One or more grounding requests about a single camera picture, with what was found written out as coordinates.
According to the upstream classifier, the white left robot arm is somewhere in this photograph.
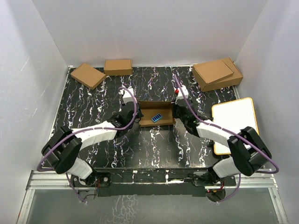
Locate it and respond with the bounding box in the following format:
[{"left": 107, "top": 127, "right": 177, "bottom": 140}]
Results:
[{"left": 41, "top": 102, "right": 142, "bottom": 186}]

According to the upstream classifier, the white board with yellow rim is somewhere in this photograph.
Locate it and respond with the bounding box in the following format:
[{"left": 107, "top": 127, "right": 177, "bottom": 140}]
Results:
[{"left": 211, "top": 97, "right": 260, "bottom": 155}]

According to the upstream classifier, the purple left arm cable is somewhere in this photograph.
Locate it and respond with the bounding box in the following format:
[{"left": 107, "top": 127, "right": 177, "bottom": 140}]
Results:
[{"left": 36, "top": 86, "right": 140, "bottom": 204}]

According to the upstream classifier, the small cardboard box top right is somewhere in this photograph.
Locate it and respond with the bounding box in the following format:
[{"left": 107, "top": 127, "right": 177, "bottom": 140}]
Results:
[{"left": 192, "top": 60, "right": 234, "bottom": 89}]

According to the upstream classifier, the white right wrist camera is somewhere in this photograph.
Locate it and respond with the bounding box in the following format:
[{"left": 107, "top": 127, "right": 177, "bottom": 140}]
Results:
[{"left": 175, "top": 85, "right": 189, "bottom": 102}]

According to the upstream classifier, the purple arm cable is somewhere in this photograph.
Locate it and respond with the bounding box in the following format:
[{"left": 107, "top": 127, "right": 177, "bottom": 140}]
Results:
[
  {"left": 36, "top": 86, "right": 140, "bottom": 204},
  {"left": 174, "top": 74, "right": 280, "bottom": 202}
]

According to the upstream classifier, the blue slotted plastic block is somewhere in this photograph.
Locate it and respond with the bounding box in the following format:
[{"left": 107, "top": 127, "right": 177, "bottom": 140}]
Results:
[{"left": 151, "top": 113, "right": 162, "bottom": 123}]

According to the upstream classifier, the large cardboard box bottom right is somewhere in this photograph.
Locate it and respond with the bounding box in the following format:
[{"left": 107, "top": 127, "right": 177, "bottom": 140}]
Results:
[{"left": 203, "top": 57, "right": 243, "bottom": 91}]

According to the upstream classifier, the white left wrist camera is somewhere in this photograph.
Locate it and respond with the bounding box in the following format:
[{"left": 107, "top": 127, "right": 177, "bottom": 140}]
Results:
[{"left": 119, "top": 88, "right": 135, "bottom": 104}]

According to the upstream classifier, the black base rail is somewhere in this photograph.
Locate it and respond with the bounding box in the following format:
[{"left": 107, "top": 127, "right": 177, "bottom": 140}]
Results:
[{"left": 71, "top": 168, "right": 236, "bottom": 197}]

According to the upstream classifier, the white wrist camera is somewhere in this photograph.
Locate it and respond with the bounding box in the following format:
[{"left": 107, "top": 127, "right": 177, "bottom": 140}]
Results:
[
  {"left": 175, "top": 85, "right": 189, "bottom": 102},
  {"left": 119, "top": 88, "right": 135, "bottom": 104}
]

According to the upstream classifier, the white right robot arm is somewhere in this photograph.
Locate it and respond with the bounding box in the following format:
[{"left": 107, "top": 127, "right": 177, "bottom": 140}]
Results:
[{"left": 171, "top": 98, "right": 273, "bottom": 185}]

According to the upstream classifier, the aluminium frame rail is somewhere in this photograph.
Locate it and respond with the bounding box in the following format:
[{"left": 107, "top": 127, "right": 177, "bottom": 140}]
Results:
[{"left": 234, "top": 173, "right": 289, "bottom": 224}]

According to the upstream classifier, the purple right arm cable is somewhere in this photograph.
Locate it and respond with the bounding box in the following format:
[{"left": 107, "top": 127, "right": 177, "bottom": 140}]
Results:
[{"left": 174, "top": 74, "right": 280, "bottom": 202}]

